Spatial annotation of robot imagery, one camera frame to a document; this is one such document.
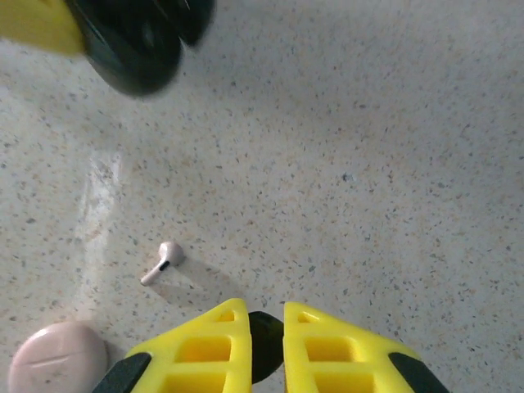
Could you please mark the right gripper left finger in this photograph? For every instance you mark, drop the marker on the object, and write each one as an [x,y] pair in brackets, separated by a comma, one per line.
[204,352]

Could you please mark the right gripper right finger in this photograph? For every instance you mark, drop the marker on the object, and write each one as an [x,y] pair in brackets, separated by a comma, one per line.
[327,356]

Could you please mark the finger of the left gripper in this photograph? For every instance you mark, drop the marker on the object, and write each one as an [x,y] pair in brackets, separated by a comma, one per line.
[32,20]

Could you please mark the black earbud charging case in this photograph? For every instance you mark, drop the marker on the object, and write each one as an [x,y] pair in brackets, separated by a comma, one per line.
[135,53]

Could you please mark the pink earbud charging case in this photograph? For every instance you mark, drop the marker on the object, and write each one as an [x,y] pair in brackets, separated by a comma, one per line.
[57,360]

